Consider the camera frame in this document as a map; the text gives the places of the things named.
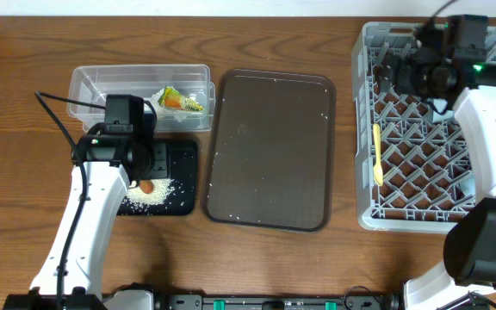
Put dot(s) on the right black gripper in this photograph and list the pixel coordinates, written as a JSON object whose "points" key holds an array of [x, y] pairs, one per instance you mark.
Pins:
{"points": [[408, 68]]}

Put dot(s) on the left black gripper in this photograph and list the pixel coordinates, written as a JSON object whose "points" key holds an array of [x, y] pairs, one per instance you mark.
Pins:
{"points": [[164, 164]]}

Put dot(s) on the orange carrot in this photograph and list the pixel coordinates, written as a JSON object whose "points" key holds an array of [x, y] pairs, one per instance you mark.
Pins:
{"points": [[145, 186]]}

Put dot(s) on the white tissue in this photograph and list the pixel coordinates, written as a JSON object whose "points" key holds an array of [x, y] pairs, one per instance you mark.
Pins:
{"points": [[164, 113]]}

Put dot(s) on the yellow snack wrapper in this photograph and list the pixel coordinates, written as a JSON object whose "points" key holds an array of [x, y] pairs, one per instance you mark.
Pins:
{"points": [[174, 100]]}

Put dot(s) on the yellow plastic spoon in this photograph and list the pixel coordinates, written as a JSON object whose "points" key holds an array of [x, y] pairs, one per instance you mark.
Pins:
{"points": [[377, 168]]}

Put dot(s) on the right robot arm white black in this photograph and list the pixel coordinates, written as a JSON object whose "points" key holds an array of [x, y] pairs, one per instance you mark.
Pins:
{"points": [[468, 267]]}

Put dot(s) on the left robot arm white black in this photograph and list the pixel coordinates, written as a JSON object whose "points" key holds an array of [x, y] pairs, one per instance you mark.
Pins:
{"points": [[105, 166]]}

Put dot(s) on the clear plastic waste bin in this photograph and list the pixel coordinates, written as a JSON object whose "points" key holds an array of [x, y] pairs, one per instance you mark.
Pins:
{"points": [[93, 83]]}

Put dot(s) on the grey dishwasher rack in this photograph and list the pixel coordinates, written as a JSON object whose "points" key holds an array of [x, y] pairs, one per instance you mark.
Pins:
{"points": [[428, 183]]}

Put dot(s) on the pile of white rice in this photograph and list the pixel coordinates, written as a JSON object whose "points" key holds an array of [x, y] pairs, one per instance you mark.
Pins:
{"points": [[162, 189]]}

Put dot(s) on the black tray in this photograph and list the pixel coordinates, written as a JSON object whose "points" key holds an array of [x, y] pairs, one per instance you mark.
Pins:
{"points": [[183, 173]]}

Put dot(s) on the dark brown serving tray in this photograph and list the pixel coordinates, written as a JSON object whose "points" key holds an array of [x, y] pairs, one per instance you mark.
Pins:
{"points": [[270, 156]]}

